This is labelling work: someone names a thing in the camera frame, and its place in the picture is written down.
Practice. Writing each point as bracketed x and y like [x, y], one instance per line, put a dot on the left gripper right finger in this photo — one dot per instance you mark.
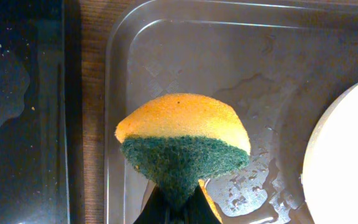
[198, 211]

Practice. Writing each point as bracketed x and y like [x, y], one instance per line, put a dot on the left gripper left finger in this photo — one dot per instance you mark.
[156, 210]

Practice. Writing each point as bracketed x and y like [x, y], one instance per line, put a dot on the yellow green sponge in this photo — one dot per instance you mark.
[179, 141]

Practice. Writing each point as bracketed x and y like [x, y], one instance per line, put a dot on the cream white plate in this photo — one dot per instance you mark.
[330, 168]

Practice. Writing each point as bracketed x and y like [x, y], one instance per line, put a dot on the brown serving tray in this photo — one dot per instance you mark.
[279, 64]

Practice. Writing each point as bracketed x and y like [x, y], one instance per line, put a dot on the black tray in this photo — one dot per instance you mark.
[34, 174]

